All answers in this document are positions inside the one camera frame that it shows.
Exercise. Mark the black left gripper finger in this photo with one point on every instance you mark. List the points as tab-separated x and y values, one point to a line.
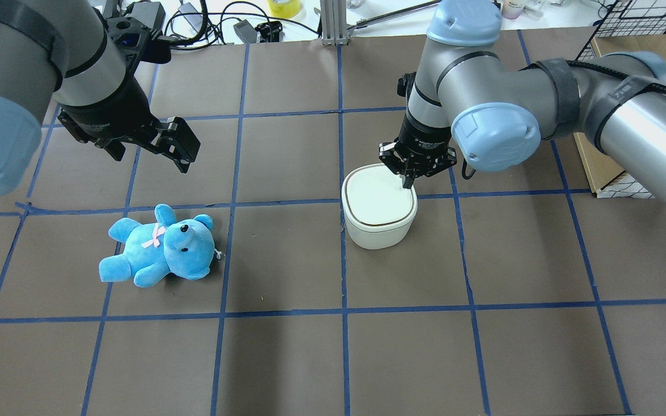
173	139

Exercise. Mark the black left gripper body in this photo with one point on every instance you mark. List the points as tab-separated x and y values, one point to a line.
108	111

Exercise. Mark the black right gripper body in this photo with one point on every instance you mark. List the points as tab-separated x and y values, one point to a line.
424	141

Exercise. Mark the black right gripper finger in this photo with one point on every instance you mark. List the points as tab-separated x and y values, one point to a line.
409	174

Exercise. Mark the white trash can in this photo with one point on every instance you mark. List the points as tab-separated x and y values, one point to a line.
378	210

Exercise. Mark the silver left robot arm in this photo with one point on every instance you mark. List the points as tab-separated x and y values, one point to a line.
85	60

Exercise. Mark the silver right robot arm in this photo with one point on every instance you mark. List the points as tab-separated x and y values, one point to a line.
463	101

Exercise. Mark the blue teddy bear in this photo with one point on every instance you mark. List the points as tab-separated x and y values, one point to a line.
167	246

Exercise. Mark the slim grey adapter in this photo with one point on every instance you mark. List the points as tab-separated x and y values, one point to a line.
246	32

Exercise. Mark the yellow tape roll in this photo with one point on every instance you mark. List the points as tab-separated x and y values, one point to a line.
286	9

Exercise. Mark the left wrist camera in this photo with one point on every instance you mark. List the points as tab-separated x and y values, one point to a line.
137	31

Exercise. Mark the aluminium frame post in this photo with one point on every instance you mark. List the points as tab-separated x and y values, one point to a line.
334	28

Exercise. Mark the wooden shelf with wire mesh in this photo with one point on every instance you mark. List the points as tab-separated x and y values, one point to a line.
622	117

